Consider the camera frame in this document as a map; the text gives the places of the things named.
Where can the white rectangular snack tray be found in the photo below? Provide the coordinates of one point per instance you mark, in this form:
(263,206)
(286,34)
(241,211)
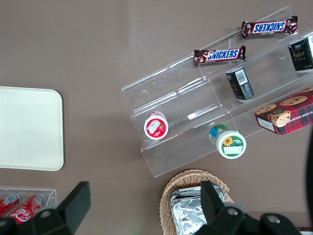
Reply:
(305,232)

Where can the small black carton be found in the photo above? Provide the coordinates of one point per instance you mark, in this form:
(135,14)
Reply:
(240,84)
(302,54)

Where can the red tartan cookie box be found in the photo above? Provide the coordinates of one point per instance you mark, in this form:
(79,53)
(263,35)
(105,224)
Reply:
(288,115)

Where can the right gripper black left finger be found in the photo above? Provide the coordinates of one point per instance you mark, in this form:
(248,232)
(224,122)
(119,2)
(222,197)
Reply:
(68,213)

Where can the silver foil pack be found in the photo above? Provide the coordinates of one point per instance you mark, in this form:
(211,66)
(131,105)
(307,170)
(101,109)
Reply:
(185,215)
(188,191)

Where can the light tan wicker basket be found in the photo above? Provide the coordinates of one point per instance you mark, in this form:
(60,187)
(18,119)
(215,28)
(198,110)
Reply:
(166,208)

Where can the beige plastic serving tray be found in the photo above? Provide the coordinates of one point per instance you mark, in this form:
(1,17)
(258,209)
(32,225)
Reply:
(29,127)

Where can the Snickers chocolate bar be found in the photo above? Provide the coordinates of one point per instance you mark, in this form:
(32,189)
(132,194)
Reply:
(220,55)
(269,27)

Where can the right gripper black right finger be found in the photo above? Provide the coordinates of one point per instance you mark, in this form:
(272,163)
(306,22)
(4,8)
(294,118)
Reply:
(220,218)

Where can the red lidded yogurt cup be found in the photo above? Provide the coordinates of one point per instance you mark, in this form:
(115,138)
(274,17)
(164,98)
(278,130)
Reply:
(155,127)

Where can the clear acrylic bottle rack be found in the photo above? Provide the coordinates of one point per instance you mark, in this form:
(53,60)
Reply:
(52,193)

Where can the green lidded yogurt cup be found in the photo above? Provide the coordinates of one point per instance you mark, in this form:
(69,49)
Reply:
(230,144)

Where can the clear acrylic tiered stand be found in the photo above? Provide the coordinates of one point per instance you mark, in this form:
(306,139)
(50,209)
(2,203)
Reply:
(176,98)

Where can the red cola bottle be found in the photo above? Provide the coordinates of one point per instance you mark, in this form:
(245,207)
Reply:
(8,204)
(24,211)

